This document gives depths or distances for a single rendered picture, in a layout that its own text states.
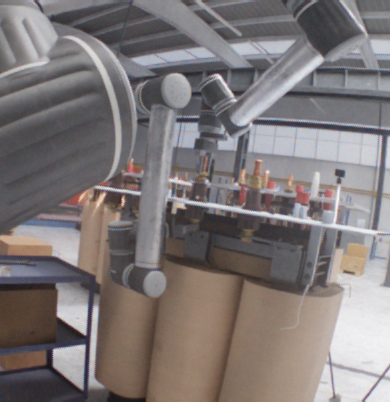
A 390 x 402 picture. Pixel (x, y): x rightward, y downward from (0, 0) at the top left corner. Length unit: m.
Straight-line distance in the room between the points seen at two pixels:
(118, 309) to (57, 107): 1.78
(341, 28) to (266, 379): 1.33
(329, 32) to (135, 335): 1.70
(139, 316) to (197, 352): 0.41
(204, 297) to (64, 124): 1.43
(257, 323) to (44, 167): 1.33
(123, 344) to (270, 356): 0.86
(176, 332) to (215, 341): 0.19
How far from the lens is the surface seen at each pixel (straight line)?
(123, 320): 2.08
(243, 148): 11.51
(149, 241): 1.44
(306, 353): 1.61
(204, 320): 1.76
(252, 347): 1.64
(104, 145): 0.41
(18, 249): 2.53
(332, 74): 10.46
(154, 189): 1.43
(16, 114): 0.37
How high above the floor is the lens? 1.37
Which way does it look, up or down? 1 degrees down
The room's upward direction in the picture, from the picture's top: 9 degrees clockwise
